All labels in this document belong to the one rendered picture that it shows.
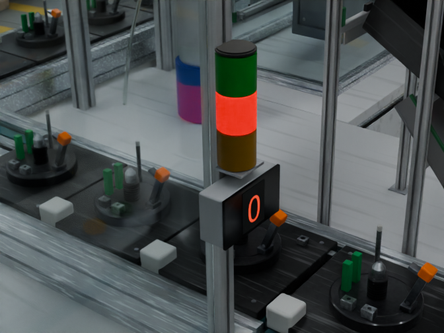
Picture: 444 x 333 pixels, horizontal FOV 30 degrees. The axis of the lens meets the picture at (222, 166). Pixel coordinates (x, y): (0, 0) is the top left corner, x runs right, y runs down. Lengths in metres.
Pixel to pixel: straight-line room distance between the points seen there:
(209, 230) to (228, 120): 0.14
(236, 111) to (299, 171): 0.89
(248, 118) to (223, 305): 0.30
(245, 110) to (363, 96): 1.29
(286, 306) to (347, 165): 0.72
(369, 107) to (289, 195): 0.51
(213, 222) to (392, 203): 0.79
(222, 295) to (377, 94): 1.23
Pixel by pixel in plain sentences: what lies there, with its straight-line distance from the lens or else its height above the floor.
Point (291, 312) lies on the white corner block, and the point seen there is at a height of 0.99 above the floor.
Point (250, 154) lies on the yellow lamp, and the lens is 1.02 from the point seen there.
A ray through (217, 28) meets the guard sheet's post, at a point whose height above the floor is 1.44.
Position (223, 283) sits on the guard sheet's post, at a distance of 1.15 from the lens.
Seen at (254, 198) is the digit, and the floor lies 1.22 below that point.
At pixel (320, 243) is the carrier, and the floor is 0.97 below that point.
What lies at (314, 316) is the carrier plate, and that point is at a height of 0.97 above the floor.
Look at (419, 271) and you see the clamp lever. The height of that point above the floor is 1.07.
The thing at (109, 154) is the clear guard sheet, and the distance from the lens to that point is 0.90.
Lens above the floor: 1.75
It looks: 28 degrees down
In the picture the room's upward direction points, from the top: 1 degrees counter-clockwise
